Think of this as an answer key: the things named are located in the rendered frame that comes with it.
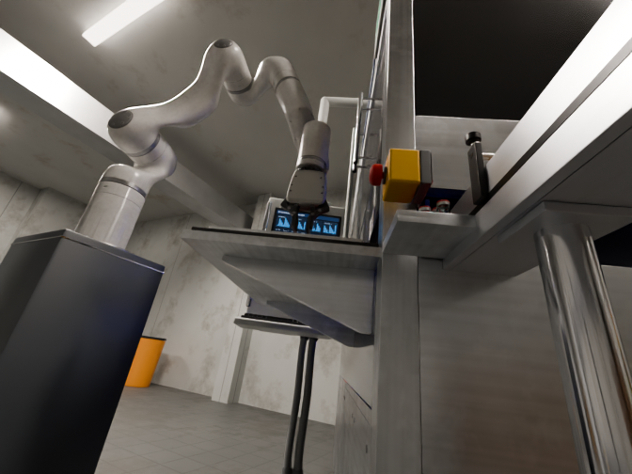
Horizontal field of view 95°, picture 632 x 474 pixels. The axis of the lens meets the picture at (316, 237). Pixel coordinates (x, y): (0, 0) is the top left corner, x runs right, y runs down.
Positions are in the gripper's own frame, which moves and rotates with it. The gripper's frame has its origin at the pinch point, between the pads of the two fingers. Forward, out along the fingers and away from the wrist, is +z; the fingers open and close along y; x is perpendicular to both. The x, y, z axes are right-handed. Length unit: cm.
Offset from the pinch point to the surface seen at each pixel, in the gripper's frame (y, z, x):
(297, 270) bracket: -1.4, 13.6, 5.1
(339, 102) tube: 3, -149, -93
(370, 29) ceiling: -17, -247, -99
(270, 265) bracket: 4.8, 13.2, 5.1
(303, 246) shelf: -3.2, 11.3, 13.5
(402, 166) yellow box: -19.9, -1.1, 24.0
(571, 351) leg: -33, 28, 35
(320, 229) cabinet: 4, -40, -87
